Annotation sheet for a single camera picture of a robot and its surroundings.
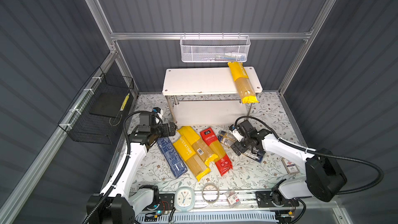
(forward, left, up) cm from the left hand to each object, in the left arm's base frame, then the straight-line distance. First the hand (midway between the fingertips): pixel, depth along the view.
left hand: (167, 126), depth 81 cm
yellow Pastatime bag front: (-12, -12, -15) cm, 22 cm away
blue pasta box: (-16, -4, -14) cm, 22 cm away
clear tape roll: (-30, -25, -17) cm, 42 cm away
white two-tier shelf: (+38, -24, -16) cm, 48 cm away
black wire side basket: (+1, +32, +11) cm, 33 cm away
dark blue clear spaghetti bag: (-1, -34, -15) cm, 37 cm away
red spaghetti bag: (-15, -30, -14) cm, 36 cm away
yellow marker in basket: (+9, +21, +10) cm, 25 cm away
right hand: (-6, -41, -12) cm, 43 cm away
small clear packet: (-33, -31, -14) cm, 47 cm away
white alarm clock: (-32, -8, -14) cm, 36 cm away
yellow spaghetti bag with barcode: (-3, -15, -15) cm, 22 cm away
